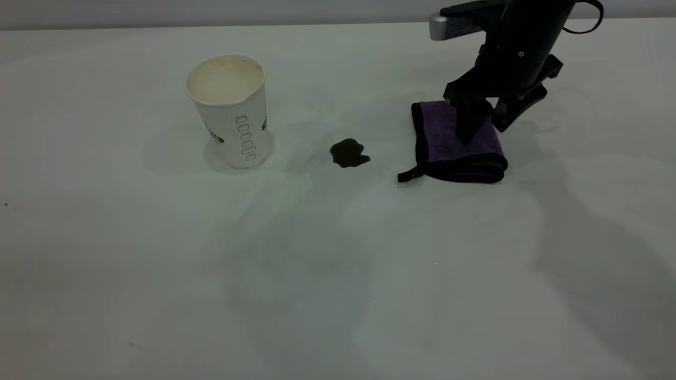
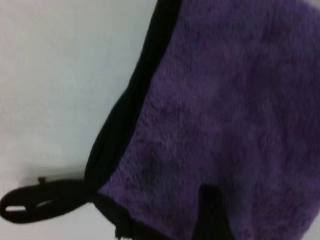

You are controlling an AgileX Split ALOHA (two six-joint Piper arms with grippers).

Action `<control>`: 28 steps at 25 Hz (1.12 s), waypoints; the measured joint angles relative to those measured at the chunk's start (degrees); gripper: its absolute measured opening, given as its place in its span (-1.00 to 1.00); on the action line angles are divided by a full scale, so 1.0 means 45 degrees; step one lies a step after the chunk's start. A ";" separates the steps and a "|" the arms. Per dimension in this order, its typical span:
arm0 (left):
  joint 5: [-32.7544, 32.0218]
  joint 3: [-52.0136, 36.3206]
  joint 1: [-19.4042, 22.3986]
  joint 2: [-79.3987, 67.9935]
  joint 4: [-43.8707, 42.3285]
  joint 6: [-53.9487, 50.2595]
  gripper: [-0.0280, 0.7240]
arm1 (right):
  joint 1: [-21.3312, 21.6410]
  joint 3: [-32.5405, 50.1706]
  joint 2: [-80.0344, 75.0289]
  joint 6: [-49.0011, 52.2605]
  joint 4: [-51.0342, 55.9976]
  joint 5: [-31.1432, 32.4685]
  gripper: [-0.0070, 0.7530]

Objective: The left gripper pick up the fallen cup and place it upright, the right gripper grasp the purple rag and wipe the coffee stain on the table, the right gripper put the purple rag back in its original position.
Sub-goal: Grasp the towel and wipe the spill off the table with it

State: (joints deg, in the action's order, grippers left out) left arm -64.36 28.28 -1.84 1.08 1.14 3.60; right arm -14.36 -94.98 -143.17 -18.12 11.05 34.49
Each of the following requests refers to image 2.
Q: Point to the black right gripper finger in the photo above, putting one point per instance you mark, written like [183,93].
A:
[215,215]

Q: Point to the purple cloth with black trim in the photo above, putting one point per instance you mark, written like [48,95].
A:
[225,100]

